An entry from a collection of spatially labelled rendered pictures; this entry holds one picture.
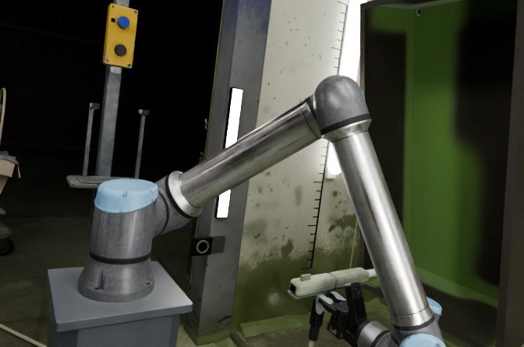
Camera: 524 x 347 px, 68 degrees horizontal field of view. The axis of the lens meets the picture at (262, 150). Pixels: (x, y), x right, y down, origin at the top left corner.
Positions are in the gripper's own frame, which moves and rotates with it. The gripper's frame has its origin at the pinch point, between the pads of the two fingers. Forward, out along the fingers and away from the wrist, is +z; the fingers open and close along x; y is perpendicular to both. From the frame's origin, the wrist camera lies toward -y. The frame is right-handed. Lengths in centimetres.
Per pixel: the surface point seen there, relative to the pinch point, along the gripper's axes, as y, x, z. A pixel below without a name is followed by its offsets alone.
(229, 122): -40, 5, 81
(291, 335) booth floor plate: 66, 46, 55
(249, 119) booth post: -41, 17, 83
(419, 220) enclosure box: -9, 81, 21
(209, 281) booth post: 39, 3, 74
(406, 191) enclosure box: -21, 75, 28
